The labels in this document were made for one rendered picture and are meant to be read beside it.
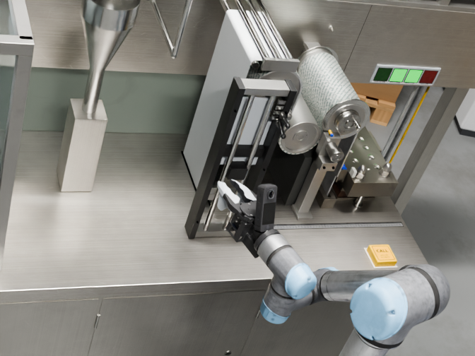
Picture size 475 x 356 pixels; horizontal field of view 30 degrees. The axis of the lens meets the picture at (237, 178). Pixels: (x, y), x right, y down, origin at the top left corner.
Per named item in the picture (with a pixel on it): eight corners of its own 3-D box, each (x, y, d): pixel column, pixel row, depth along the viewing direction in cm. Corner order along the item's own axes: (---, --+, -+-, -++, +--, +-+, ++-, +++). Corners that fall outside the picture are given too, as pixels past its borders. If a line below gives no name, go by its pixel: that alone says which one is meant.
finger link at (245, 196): (223, 193, 227) (238, 218, 222) (232, 176, 224) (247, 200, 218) (233, 193, 229) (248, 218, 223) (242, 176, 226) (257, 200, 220)
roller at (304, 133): (276, 153, 257) (288, 121, 250) (250, 98, 274) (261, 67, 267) (312, 153, 262) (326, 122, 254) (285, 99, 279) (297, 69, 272)
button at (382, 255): (374, 267, 265) (377, 261, 263) (365, 250, 269) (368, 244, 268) (394, 266, 267) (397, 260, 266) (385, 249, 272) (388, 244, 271)
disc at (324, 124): (315, 138, 257) (332, 98, 248) (314, 137, 258) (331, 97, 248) (359, 139, 263) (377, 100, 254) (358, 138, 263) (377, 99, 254)
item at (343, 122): (337, 116, 251) (362, 111, 252) (334, 112, 252) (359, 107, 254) (336, 136, 256) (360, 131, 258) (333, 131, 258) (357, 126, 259)
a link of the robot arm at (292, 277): (286, 306, 205) (297, 282, 200) (261, 273, 211) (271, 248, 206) (312, 297, 210) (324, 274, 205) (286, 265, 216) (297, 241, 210)
